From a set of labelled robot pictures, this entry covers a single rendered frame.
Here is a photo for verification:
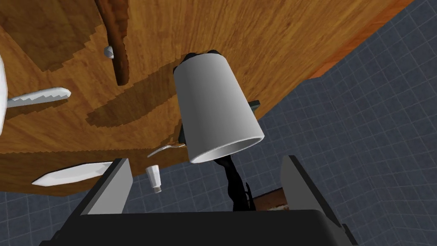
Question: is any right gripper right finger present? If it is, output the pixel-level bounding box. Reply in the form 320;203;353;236
280;155;342;226

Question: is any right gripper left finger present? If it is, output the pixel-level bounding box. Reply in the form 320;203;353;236
73;158;134;216

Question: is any brown wooden furniture piece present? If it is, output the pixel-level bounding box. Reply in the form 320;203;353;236
253;187;289;211

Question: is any white salt shaker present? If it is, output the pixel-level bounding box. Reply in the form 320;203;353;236
146;165;163;194

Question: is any black curved object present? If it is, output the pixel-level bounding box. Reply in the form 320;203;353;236
214;155;256;212

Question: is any silver spoon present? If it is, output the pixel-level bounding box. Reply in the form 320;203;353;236
147;143;187;158

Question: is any white mug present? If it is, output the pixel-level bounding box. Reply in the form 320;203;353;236
173;53;265;164

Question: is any white serrated knife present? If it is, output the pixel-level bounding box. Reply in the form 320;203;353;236
6;87;72;109

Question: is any brown long bread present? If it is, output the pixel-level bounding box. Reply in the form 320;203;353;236
95;0;130;86

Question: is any wooden table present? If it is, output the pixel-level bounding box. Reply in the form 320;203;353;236
0;0;415;197

